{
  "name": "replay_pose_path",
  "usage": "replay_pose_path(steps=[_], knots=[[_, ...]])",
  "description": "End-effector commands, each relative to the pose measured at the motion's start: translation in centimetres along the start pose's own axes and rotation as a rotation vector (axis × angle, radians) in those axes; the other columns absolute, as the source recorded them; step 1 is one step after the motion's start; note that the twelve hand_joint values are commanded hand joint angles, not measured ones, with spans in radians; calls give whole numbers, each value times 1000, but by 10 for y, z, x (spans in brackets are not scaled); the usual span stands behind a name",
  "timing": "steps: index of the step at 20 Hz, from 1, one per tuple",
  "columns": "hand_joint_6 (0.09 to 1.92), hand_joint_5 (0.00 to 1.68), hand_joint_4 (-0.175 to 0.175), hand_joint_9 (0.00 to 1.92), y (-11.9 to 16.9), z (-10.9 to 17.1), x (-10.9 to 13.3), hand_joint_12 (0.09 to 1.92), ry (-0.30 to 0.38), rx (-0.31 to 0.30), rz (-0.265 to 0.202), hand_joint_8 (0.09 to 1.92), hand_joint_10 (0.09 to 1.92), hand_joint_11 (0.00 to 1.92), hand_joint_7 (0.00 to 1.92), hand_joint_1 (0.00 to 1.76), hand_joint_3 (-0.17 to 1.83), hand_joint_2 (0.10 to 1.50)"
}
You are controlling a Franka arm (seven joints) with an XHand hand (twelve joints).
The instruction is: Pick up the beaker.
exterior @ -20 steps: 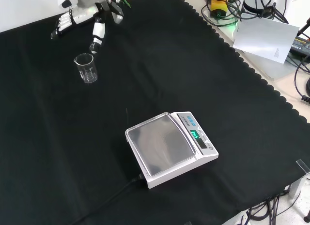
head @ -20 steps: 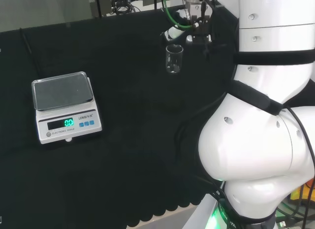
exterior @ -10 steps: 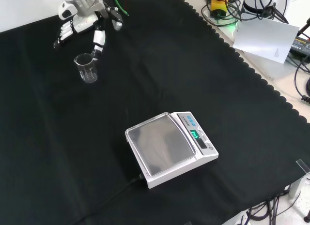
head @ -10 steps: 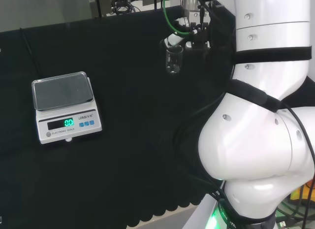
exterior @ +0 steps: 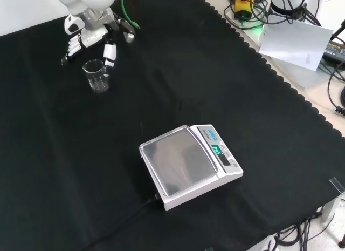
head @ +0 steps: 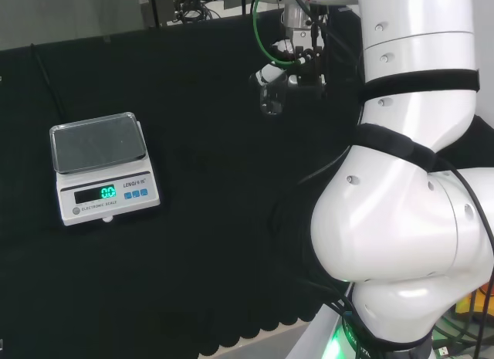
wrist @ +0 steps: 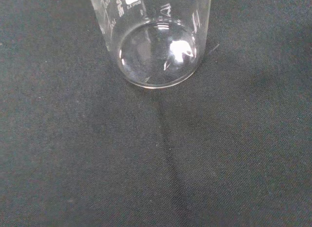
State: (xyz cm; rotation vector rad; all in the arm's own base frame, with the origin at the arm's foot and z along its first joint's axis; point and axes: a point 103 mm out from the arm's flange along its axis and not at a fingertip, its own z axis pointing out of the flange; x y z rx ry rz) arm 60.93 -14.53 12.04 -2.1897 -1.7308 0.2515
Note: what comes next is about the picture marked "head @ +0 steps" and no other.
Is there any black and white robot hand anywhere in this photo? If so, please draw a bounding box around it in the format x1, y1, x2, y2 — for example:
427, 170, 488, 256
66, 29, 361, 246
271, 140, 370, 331
249, 25, 330, 100

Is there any small clear glass beaker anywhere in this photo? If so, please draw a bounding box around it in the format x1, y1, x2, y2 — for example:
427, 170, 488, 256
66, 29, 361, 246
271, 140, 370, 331
257, 71, 289, 116

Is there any black bench cloth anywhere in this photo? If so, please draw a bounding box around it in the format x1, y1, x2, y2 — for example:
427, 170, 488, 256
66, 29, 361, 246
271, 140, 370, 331
0, 5, 494, 359

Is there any white electronic balance steel pan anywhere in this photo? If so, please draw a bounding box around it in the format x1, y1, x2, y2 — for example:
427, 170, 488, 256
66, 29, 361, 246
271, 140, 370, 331
49, 111, 161, 227

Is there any yellow stop button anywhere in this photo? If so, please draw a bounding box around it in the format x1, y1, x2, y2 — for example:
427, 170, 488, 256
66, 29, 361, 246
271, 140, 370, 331
455, 281, 494, 323

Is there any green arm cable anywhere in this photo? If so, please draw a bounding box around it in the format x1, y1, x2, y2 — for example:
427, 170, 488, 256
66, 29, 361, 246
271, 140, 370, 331
252, 0, 301, 69

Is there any black cable tangle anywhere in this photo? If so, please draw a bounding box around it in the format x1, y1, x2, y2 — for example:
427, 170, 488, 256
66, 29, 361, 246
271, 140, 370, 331
172, 0, 224, 25

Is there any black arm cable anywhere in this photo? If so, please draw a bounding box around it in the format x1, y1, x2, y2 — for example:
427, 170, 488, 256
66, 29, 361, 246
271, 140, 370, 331
434, 156, 494, 352

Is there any black balance power cable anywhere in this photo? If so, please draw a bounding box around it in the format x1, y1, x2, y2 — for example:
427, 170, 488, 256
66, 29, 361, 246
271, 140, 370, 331
29, 43, 67, 117

